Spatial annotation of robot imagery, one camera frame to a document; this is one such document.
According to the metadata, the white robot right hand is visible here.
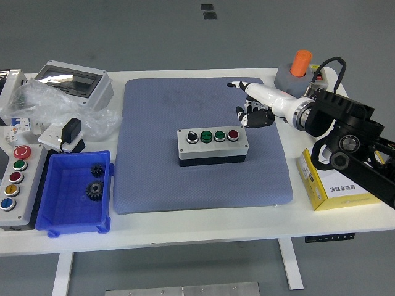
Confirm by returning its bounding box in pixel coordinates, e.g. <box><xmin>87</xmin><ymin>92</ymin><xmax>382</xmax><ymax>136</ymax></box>
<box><xmin>227</xmin><ymin>80</ymin><xmax>299</xmax><ymax>129</ymax></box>

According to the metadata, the four-button grey control box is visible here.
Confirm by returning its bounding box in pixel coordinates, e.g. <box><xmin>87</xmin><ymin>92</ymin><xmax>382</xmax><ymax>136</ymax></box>
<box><xmin>177</xmin><ymin>125</ymin><xmax>249</xmax><ymax>168</ymax></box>

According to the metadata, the five-button grey control box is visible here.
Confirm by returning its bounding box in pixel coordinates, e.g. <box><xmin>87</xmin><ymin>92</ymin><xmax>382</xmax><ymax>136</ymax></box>
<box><xmin>0</xmin><ymin>143</ymin><xmax>49</xmax><ymax>231</ymax></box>

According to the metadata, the orange cylinder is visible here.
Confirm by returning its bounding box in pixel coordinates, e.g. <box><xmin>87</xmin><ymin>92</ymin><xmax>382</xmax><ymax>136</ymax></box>
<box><xmin>289</xmin><ymin>49</ymin><xmax>313</xmax><ymax>78</ymax></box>

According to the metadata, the white and yellow carton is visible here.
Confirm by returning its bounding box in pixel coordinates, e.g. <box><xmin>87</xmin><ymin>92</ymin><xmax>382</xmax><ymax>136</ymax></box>
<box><xmin>296</xmin><ymin>147</ymin><xmax>383</xmax><ymax>212</ymax></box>

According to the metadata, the grey-blue table mat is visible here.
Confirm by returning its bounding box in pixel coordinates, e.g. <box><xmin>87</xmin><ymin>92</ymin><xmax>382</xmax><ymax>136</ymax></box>
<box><xmin>112</xmin><ymin>76</ymin><xmax>294</xmax><ymax>215</ymax></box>

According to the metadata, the black table control panel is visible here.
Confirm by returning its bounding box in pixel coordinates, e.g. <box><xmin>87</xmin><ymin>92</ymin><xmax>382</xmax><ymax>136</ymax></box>
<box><xmin>304</xmin><ymin>233</ymin><xmax>356</xmax><ymax>244</ymax></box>

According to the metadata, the white table leg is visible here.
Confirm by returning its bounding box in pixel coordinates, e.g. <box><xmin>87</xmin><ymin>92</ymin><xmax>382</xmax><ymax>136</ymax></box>
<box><xmin>276</xmin><ymin>237</ymin><xmax>305</xmax><ymax>290</ymax></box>
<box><xmin>51</xmin><ymin>251</ymin><xmax>75</xmax><ymax>296</ymax></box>

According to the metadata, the small black gear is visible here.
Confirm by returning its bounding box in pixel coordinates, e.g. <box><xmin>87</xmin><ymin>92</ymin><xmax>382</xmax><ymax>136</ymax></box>
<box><xmin>89</xmin><ymin>162</ymin><xmax>105</xmax><ymax>178</ymax></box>

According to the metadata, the large black gear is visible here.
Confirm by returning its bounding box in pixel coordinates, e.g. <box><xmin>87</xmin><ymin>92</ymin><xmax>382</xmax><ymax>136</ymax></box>
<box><xmin>85</xmin><ymin>180</ymin><xmax>105</xmax><ymax>202</ymax></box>

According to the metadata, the black power adapter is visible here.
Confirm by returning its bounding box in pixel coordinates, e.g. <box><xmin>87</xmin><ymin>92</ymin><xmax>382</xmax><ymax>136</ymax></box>
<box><xmin>60</xmin><ymin>117</ymin><xmax>83</xmax><ymax>145</ymax></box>

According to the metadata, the grey metal plate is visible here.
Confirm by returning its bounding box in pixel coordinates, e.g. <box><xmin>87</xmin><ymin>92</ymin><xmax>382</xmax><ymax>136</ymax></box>
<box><xmin>104</xmin><ymin>281</ymin><xmax>260</xmax><ymax>296</ymax></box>

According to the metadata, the clear plastic bag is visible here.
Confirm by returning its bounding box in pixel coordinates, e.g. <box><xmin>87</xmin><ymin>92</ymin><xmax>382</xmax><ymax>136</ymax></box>
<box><xmin>0</xmin><ymin>78</ymin><xmax>123</xmax><ymax>141</ymax></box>

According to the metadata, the blue plastic bin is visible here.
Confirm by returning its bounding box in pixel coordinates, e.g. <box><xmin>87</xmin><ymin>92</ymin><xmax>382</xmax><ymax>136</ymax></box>
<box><xmin>35</xmin><ymin>150</ymin><xmax>115</xmax><ymax>238</ymax></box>

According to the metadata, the white circuit breaker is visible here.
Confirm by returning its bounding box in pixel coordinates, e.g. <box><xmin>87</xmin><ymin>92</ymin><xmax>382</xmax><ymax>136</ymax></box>
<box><xmin>2</xmin><ymin>117</ymin><xmax>33</xmax><ymax>142</ymax></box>

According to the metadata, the grey switch box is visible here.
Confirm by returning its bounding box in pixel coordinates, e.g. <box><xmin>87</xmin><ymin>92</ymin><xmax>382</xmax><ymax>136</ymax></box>
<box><xmin>273</xmin><ymin>63</ymin><xmax>330</xmax><ymax>97</ymax></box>

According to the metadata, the grey enclosure with clear lid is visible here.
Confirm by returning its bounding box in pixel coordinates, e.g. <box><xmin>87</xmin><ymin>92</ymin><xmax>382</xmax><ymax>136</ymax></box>
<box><xmin>33</xmin><ymin>60</ymin><xmax>114</xmax><ymax>112</ymax></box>

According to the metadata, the white wall socket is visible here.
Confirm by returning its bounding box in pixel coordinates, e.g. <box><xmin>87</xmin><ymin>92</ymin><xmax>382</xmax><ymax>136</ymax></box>
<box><xmin>37</xmin><ymin>123</ymin><xmax>86</xmax><ymax>154</ymax></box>

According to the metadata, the white plastic enclosure box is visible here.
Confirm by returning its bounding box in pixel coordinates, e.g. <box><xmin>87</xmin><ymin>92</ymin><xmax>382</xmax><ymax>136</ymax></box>
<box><xmin>0</xmin><ymin>69</ymin><xmax>27</xmax><ymax>109</ymax></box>

